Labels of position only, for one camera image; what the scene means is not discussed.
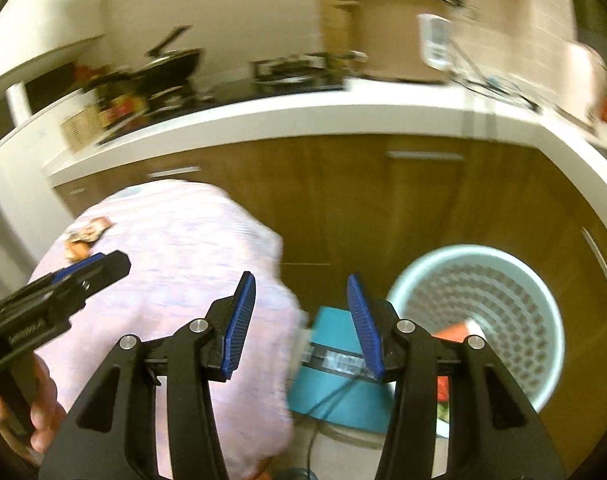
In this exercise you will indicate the white kitchen countertop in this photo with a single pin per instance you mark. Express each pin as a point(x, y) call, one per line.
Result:
point(283, 110)

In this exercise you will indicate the teal box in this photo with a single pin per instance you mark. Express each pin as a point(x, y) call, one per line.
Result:
point(333, 400)

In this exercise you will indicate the white container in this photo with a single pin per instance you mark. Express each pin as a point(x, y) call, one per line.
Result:
point(583, 80)

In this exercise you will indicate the red seasoning box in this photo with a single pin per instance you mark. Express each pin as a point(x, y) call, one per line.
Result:
point(126, 112)

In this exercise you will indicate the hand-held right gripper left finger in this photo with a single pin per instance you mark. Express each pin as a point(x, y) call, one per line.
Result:
point(241, 325)

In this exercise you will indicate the pale green perforated wastebasket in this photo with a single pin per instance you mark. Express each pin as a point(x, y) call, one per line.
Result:
point(523, 310)

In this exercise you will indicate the beige rice cooker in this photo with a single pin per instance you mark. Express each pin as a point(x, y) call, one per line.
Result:
point(393, 45)

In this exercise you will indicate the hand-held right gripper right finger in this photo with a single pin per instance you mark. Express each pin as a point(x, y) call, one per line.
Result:
point(366, 330)

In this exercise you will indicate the wicker basket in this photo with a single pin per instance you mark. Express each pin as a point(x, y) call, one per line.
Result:
point(81, 130)

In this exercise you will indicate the wooden kitchen cabinet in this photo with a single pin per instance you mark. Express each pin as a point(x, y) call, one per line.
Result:
point(333, 200)

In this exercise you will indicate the person's left hand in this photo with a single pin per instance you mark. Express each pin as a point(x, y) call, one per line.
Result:
point(48, 410)

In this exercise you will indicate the black power strip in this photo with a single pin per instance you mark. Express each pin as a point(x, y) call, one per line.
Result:
point(343, 360)

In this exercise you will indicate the brown snack wrapper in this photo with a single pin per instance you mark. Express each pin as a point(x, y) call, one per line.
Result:
point(91, 230)

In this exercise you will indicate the red plastic bag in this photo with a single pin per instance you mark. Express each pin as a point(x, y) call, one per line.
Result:
point(442, 390)

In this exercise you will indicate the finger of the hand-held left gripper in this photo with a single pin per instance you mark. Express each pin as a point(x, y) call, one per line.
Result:
point(93, 270)

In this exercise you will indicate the orange bread roll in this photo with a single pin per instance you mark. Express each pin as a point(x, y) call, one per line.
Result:
point(78, 252)

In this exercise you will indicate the black gas hob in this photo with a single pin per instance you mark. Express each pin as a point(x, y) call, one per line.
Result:
point(283, 85)

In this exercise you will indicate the white plastic device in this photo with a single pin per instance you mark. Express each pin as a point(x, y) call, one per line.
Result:
point(436, 40)

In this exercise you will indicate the black wok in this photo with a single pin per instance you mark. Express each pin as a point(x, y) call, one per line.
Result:
point(173, 70)

